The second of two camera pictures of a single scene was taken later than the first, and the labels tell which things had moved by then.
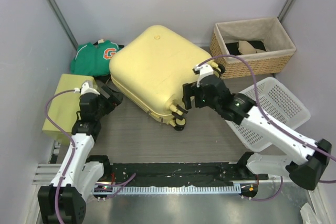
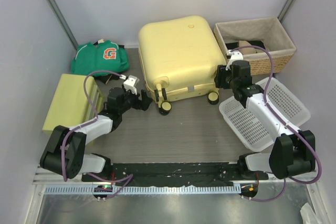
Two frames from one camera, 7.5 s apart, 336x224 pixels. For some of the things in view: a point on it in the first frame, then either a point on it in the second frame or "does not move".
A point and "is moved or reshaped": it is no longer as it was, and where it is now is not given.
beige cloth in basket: x=245 y=48 does not move
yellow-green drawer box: x=64 y=107 does not move
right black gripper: x=189 y=91 -> x=220 y=79
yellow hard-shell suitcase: x=151 y=67 is moved or reshaped
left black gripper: x=113 y=100 -> x=143 y=104
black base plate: x=137 y=174 does not move
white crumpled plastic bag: x=308 y=215 does not move
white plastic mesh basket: x=276 y=100 does not move
